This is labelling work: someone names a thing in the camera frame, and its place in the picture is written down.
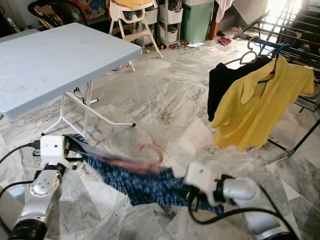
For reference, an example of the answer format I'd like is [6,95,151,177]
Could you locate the red plastic hanger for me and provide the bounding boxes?
[105,143,165,174]

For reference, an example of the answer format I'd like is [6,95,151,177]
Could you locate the blue plaid shorts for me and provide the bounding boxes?
[65,134,226,216]

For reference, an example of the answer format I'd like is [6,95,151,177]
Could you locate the pink plastic hanger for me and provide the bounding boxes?
[225,36,264,66]

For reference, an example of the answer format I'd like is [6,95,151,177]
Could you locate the blue plastic hanger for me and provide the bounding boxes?
[257,44,292,85]

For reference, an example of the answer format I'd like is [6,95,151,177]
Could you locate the grey folding table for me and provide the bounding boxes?
[0,22,144,138]

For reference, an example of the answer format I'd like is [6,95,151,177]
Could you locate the yellow polo shirt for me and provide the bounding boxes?
[211,56,316,154]

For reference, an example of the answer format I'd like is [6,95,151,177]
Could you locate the black shirt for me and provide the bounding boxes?
[207,56,279,123]

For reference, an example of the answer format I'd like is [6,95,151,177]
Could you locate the black child tricycle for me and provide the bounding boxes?
[27,0,87,29]

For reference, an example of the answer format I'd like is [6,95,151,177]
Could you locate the white baby high chair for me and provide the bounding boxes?
[108,0,165,74]

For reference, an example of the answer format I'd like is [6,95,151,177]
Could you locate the colourful play mat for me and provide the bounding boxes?
[75,0,109,22]

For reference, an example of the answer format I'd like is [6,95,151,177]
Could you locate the white drawer trolley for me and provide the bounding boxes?
[157,0,185,45]

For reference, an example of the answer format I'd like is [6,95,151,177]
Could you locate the black metal drying rack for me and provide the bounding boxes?
[232,0,320,159]

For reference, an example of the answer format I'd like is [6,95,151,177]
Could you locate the green laundry bin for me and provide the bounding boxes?
[180,0,215,45]

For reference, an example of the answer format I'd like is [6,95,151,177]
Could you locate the pink towel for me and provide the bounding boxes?
[214,0,235,24]

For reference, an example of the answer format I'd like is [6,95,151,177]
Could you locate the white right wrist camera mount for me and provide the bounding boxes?
[182,160,220,207]

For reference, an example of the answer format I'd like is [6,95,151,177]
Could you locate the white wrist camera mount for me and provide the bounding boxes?
[182,160,220,207]
[39,134,67,169]

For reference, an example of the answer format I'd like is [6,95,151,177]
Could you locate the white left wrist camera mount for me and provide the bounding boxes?
[39,134,67,169]

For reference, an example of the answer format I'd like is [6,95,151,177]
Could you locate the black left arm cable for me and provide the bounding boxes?
[0,141,42,201]

